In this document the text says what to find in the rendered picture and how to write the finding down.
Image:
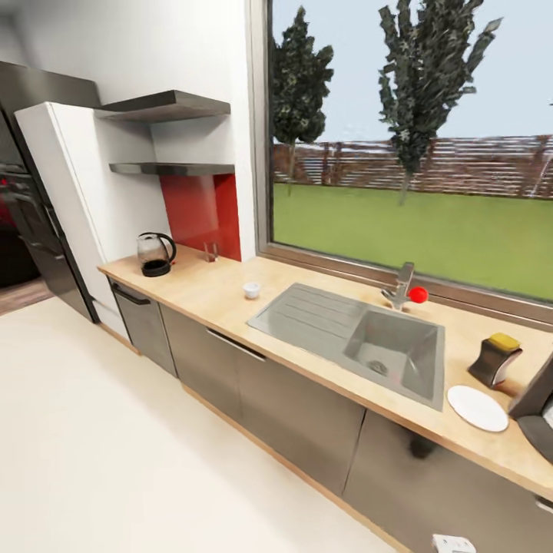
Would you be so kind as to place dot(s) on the fridge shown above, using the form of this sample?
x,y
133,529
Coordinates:
x,y
101,212

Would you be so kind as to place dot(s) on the countertop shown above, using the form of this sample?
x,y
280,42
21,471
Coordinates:
x,y
212,294

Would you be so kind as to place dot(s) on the sofa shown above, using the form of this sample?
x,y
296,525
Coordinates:
x,y
16,262

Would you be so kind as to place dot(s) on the coffee cup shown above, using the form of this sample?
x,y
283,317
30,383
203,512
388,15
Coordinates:
x,y
252,290

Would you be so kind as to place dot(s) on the fixed window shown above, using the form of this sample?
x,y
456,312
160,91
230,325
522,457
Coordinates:
x,y
393,131

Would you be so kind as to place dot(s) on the oven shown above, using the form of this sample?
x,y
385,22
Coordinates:
x,y
25,191

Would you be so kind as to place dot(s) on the shelf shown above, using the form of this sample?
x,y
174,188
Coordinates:
x,y
172,105
174,169

